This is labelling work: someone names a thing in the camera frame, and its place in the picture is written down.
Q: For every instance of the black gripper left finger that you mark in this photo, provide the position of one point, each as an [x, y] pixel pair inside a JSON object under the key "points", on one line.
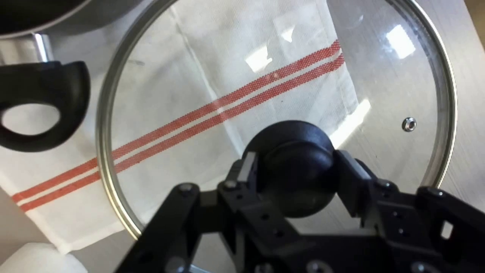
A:
{"points": [[182, 232]]}

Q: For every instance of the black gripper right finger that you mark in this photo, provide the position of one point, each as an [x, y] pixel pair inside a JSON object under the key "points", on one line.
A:
{"points": [[434, 228]]}

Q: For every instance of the glass lid with black knob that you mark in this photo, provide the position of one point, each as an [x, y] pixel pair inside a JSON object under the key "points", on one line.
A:
{"points": [[296, 167]]}

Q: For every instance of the black cooking pot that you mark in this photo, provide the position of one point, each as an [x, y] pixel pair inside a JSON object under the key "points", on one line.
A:
{"points": [[40, 80]]}

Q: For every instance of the white towel with red stripes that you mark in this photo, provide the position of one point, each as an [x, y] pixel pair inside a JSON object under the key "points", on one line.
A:
{"points": [[61, 202]]}

